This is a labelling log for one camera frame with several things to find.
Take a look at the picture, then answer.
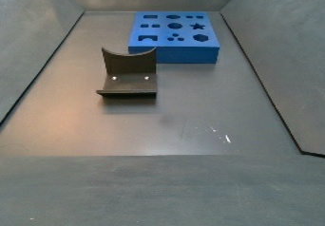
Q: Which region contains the black curved holder stand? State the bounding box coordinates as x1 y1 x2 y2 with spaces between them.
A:
97 48 158 97

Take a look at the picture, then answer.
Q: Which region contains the blue shape-sorter block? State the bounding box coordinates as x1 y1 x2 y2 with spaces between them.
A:
129 11 220 64

